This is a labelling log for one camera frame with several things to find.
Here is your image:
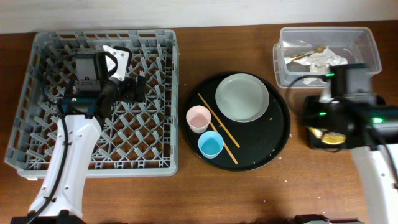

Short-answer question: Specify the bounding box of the clear plastic bin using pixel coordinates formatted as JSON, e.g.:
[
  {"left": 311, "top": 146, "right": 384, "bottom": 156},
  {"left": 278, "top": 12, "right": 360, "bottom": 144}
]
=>
[{"left": 273, "top": 27, "right": 382, "bottom": 89}]

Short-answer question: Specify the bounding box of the blue cup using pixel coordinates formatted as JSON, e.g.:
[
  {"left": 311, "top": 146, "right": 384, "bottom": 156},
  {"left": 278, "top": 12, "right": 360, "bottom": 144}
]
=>
[{"left": 198, "top": 131, "right": 224, "bottom": 159}]

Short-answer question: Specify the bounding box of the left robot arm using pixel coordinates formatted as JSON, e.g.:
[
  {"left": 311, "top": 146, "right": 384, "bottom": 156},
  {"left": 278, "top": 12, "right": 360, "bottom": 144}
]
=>
[{"left": 11, "top": 45, "right": 146, "bottom": 223}]

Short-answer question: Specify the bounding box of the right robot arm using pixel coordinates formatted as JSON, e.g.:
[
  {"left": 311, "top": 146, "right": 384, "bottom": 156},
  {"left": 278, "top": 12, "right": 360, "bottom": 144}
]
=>
[{"left": 297, "top": 64, "right": 397, "bottom": 223}]

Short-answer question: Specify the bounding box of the upper wooden chopstick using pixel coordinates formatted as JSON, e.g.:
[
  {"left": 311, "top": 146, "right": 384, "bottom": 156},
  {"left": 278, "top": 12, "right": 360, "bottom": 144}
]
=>
[{"left": 197, "top": 93, "right": 241, "bottom": 148}]

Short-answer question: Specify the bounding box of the wooden chopstick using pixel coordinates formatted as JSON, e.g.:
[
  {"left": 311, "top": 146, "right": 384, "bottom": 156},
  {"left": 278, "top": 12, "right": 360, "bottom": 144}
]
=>
[
  {"left": 197, "top": 93, "right": 241, "bottom": 148},
  {"left": 210, "top": 121, "right": 238, "bottom": 164}
]

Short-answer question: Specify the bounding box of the black rectangular tray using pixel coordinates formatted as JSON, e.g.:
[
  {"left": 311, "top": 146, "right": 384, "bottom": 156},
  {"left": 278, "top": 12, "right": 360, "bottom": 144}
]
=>
[{"left": 301, "top": 96, "right": 397, "bottom": 152}]

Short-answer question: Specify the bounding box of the grey round plate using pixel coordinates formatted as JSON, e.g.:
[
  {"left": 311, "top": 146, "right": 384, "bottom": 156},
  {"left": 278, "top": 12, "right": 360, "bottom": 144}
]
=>
[{"left": 215, "top": 73, "right": 270, "bottom": 123}]

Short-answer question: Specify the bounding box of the yellow bowl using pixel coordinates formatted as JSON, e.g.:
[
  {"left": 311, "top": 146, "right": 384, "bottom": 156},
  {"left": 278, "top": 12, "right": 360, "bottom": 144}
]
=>
[{"left": 309, "top": 127, "right": 346, "bottom": 145}]

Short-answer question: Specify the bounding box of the gold foil wrapper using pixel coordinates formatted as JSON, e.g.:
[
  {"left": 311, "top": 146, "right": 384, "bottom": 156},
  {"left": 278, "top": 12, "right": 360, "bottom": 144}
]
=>
[{"left": 284, "top": 46, "right": 326, "bottom": 64}]

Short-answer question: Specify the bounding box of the round black tray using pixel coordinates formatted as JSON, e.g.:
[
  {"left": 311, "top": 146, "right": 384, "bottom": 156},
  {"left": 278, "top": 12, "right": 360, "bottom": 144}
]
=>
[{"left": 180, "top": 71, "right": 290, "bottom": 172}]

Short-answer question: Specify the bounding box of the white napkin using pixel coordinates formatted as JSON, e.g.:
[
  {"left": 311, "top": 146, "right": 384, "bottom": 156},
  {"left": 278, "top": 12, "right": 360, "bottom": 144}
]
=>
[{"left": 293, "top": 47, "right": 348, "bottom": 73}]

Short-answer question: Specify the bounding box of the pink cup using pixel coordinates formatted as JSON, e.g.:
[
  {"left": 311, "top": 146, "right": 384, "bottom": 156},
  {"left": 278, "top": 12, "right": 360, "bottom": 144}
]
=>
[{"left": 186, "top": 105, "right": 211, "bottom": 134}]

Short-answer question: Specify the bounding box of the grey dishwasher rack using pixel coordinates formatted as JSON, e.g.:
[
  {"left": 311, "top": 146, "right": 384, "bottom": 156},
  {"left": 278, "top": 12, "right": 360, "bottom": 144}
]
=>
[{"left": 4, "top": 29, "right": 179, "bottom": 180}]

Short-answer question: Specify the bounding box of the lower wooden chopstick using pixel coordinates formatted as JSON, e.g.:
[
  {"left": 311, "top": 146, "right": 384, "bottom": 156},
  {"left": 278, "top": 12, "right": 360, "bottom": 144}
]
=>
[{"left": 210, "top": 121, "right": 238, "bottom": 164}]

